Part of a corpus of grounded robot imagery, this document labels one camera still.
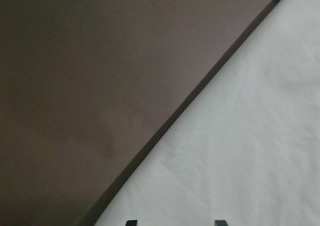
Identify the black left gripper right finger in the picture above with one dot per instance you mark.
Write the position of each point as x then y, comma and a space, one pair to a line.
221, 222

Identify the cream long-sleeve cat shirt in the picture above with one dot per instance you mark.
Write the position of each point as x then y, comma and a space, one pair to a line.
247, 149

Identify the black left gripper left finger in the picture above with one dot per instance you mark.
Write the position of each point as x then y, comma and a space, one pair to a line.
133, 222

